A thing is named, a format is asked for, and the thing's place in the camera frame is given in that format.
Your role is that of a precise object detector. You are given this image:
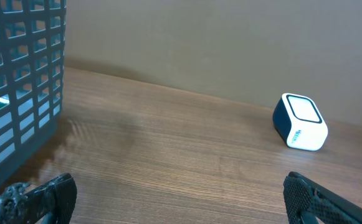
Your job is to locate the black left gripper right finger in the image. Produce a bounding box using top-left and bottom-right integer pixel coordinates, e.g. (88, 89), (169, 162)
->
(283, 172), (362, 224)

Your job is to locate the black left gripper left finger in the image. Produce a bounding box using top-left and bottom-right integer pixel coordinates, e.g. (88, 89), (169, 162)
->
(0, 173), (77, 224)

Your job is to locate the white barcode scanner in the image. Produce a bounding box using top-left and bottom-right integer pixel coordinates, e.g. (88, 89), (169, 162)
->
(272, 93), (328, 151)

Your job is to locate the dark grey plastic basket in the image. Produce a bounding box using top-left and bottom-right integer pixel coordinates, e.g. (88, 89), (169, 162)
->
(0, 0), (67, 186)

